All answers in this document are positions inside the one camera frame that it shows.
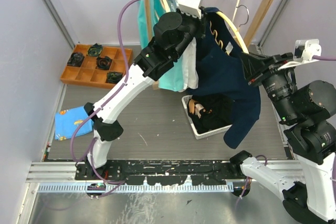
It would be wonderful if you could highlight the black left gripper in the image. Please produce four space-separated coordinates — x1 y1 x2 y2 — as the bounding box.
173 7 210 60

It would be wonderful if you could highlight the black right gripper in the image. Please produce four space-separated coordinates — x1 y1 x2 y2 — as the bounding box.
238 50 298 122

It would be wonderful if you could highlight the navy t shirt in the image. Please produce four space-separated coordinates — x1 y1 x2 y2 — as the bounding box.
188 7 261 149

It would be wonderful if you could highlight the black printed t shirt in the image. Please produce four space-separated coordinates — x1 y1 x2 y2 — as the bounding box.
187 94 234 134

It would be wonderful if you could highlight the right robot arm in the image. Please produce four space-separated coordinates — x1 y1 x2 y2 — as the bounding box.
229 53 335 223

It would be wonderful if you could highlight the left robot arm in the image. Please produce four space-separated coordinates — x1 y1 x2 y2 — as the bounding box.
84 7 206 180

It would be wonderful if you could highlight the white hanging t shirt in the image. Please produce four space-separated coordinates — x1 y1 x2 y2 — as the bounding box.
172 38 198 92

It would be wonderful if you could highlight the teal hanging t shirt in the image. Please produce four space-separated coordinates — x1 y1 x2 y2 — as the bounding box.
137 0 178 91

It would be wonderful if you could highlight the white perforated plastic basket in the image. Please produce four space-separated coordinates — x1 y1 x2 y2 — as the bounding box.
181 95 231 140

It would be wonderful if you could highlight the rolled dark sock bottom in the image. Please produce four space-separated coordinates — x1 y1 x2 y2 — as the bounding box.
106 71 123 84

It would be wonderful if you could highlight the rolled dark sock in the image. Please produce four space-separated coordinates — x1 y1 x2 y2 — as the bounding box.
106 71 123 84
96 56 112 70
87 43 103 57
67 52 85 67

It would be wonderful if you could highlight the rolled dark sock middle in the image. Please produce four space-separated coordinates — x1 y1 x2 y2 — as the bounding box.
96 56 112 70

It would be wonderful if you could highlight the wooden compartment tray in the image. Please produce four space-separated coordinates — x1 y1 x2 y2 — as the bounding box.
60 44 125 89

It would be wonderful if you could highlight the rolled dark sock top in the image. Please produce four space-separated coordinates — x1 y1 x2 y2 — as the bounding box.
87 43 103 57

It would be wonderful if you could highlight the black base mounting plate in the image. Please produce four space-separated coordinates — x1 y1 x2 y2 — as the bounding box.
75 158 245 186

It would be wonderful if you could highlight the rolled dark sock left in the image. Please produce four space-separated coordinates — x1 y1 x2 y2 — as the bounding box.
67 52 85 67

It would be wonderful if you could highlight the blue folded cloth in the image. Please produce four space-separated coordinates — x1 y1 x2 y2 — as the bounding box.
55 106 88 141

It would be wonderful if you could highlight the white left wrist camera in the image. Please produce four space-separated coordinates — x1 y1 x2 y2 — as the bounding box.
176 0 203 19

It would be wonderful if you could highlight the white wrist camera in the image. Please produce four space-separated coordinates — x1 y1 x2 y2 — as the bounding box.
176 0 203 19
278 39 322 70

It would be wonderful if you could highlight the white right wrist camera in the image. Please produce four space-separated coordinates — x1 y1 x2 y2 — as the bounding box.
278 39 322 70

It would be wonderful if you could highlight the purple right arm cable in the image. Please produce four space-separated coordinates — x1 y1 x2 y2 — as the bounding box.
235 55 336 209

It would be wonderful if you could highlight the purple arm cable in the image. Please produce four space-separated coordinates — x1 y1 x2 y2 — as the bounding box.
235 55 336 209
69 0 176 198

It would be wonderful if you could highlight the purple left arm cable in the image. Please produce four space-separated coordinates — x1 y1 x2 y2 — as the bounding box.
69 0 176 198

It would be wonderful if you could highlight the white slotted cable duct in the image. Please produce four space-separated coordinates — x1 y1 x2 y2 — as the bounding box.
37 182 234 194

